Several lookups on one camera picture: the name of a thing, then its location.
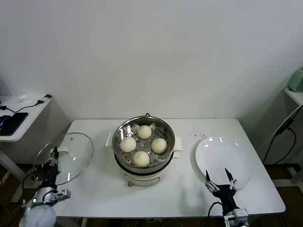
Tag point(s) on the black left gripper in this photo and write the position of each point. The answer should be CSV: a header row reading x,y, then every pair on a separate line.
x,y
50,176

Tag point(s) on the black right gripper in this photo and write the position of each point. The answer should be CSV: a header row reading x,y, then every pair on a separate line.
x,y
225,192

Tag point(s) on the round glass pot lid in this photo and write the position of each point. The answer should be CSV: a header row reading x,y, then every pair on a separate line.
x,y
78,151

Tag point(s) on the white steamed baozi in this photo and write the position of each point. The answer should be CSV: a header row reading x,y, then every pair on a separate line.
x,y
159,145
141,159
127,144
145,132

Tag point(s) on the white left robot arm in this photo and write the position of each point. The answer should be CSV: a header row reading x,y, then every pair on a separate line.
x,y
40,214

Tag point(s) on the stainless steel steamer basket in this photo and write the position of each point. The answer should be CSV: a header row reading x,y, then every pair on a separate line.
x,y
123,130

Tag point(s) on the white round plate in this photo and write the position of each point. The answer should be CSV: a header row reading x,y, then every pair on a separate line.
x,y
217,156

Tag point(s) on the dark crumbs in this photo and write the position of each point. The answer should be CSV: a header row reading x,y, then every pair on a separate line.
x,y
195,135

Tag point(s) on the white side table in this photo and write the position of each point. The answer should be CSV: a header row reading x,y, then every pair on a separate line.
x,y
30,111

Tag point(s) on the black smartphone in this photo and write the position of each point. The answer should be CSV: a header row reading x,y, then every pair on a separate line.
x,y
14,123

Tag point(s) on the small black device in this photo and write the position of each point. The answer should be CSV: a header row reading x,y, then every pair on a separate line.
x,y
48,96

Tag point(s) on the blue computer mouse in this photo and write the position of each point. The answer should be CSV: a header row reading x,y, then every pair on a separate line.
x,y
3,121

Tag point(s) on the small white earbuds case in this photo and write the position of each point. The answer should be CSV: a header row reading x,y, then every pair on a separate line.
x,y
23,97

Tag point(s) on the white electric cooker pot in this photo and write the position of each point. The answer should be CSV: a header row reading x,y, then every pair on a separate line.
x,y
142,179

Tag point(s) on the white shelf table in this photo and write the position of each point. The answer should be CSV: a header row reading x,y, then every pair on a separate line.
x,y
294,95

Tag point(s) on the mint green appliance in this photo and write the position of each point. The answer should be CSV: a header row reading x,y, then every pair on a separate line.
x,y
297,80

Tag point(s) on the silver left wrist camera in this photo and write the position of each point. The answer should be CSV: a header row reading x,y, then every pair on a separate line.
x,y
62,194

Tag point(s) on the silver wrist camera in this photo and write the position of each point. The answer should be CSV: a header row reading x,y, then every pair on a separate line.
x,y
237,212
62,194

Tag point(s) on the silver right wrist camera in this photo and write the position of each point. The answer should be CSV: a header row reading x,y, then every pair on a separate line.
x,y
237,212

